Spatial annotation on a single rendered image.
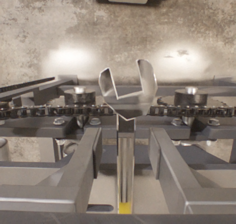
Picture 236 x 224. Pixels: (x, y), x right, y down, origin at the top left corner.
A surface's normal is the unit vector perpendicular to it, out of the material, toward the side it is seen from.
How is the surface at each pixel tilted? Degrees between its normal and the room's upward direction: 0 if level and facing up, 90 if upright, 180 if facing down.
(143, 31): 0
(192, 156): 90
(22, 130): 0
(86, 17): 0
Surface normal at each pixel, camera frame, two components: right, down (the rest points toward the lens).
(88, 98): 0.65, 0.19
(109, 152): 0.00, -0.97
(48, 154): -0.02, 0.25
